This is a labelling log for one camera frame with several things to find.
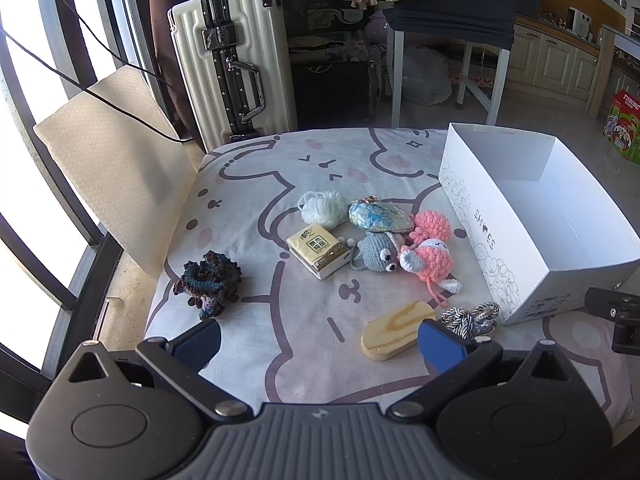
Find clear storage bin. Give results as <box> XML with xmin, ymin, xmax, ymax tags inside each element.
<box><xmin>290</xmin><ymin>30</ymin><xmax>371</xmax><ymax>66</ymax></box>

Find black storage box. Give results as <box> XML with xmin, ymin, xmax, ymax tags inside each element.
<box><xmin>290</xmin><ymin>60</ymin><xmax>386</xmax><ymax>128</ymax></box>

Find dark crochet scrunchie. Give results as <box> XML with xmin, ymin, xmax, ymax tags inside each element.
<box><xmin>173</xmin><ymin>250</ymin><xmax>243</xmax><ymax>321</ymax></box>

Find white shoe box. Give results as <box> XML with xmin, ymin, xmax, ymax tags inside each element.
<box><xmin>438</xmin><ymin>122</ymin><xmax>640</xmax><ymax>327</ymax></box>

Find beige foam board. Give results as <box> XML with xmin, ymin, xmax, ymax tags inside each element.
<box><xmin>32</xmin><ymin>66</ymin><xmax>198</xmax><ymax>277</ymax></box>

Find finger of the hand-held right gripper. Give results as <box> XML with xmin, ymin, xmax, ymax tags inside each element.
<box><xmin>584</xmin><ymin>286</ymin><xmax>640</xmax><ymax>356</ymax></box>

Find grey crochet mouse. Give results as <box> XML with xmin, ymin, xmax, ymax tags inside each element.
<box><xmin>336</xmin><ymin>232</ymin><xmax>405</xmax><ymax>275</ymax></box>

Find oval wooden block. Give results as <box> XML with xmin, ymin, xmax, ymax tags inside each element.
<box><xmin>360</xmin><ymin>300</ymin><xmax>437</xmax><ymax>362</ymax></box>

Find pink crochet doll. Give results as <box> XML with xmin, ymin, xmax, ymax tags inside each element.
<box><xmin>398</xmin><ymin>210</ymin><xmax>463</xmax><ymax>308</ymax></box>

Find cream kitchen cabinets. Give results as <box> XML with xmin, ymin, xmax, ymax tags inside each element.
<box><xmin>505</xmin><ymin>15</ymin><xmax>601</xmax><ymax>101</ymax></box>

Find knotted rope toy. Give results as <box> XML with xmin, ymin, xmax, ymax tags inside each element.
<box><xmin>440</xmin><ymin>302</ymin><xmax>501</xmax><ymax>343</ymax></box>

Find colourful printed carton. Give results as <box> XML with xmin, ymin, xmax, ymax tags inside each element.
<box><xmin>602</xmin><ymin>89</ymin><xmax>640</xmax><ymax>163</ymax></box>

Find black window frame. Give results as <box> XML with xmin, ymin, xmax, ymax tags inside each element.
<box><xmin>0</xmin><ymin>0</ymin><xmax>176</xmax><ymax>396</ymax></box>

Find printed blanket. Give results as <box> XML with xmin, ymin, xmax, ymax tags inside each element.
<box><xmin>144</xmin><ymin>127</ymin><xmax>640</xmax><ymax>453</ymax></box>

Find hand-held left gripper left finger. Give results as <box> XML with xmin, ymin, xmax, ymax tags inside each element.
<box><xmin>62</xmin><ymin>318</ymin><xmax>253</xmax><ymax>423</ymax></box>

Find yellow tissue pack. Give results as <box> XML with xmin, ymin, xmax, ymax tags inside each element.
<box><xmin>286</xmin><ymin>223</ymin><xmax>353</xmax><ymax>281</ymax></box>

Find cream ribbed suitcase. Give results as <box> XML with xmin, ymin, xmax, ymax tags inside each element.
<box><xmin>167</xmin><ymin>0</ymin><xmax>298</xmax><ymax>153</ymax></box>

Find translucent plastic bag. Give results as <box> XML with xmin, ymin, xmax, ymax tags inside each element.
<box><xmin>400</xmin><ymin>45</ymin><xmax>453</xmax><ymax>106</ymax></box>

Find white yarn ball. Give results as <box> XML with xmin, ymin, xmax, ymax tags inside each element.
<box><xmin>298</xmin><ymin>190</ymin><xmax>349</xmax><ymax>226</ymax></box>

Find white chair with dark cover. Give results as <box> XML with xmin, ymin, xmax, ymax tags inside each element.
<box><xmin>384</xmin><ymin>0</ymin><xmax>521</xmax><ymax>128</ymax></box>

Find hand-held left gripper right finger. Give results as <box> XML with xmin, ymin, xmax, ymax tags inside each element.
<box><xmin>389</xmin><ymin>319</ymin><xmax>585</xmax><ymax>422</ymax></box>

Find dark patterned board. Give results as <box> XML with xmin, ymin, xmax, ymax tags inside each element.
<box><xmin>280</xmin><ymin>0</ymin><xmax>386</xmax><ymax>36</ymax></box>

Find brown curtain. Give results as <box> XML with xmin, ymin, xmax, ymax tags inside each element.
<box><xmin>145</xmin><ymin>0</ymin><xmax>191</xmax><ymax>126</ymax></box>

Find wooden leg desk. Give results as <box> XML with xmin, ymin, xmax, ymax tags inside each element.
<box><xmin>587</xmin><ymin>25</ymin><xmax>640</xmax><ymax>116</ymax></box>

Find black cable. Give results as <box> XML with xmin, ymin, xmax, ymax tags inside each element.
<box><xmin>0</xmin><ymin>27</ymin><xmax>198</xmax><ymax>143</ymax></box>
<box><xmin>30</xmin><ymin>0</ymin><xmax>176</xmax><ymax>121</ymax></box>

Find blue floral pouch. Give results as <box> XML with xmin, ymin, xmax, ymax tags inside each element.
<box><xmin>348</xmin><ymin>198</ymin><xmax>416</xmax><ymax>233</ymax></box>

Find small white heater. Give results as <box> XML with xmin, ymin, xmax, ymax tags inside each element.
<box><xmin>566</xmin><ymin>6</ymin><xmax>591</xmax><ymax>36</ymax></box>

